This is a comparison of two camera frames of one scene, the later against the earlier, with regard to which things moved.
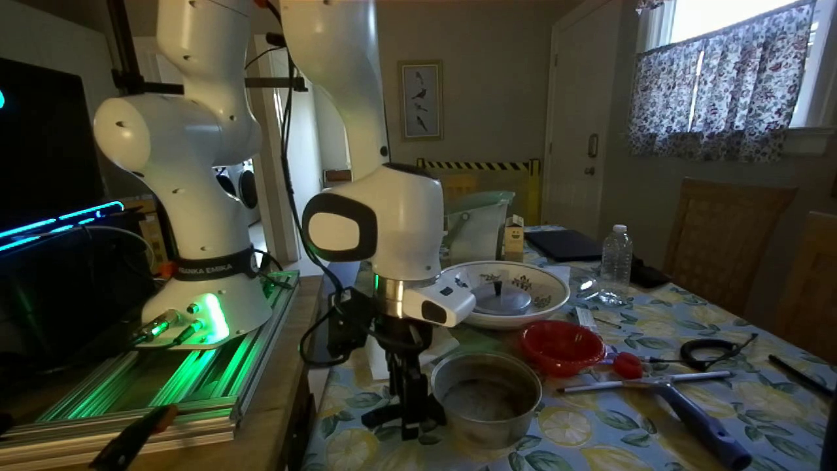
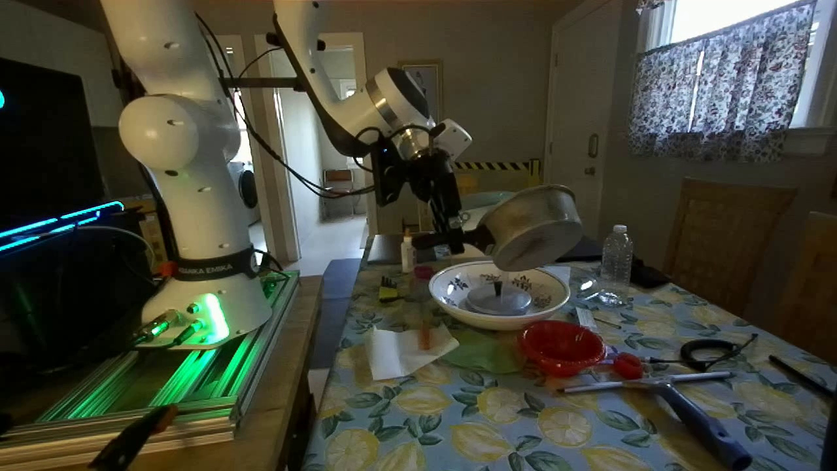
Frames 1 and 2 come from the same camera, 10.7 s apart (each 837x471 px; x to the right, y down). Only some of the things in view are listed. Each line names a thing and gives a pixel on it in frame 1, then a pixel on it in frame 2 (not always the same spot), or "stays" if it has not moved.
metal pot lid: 503,301 stays
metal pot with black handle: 484,401 -> 533,228
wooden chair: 724,239 stays
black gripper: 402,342 -> 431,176
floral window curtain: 726,96 stays
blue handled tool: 709,431 stays
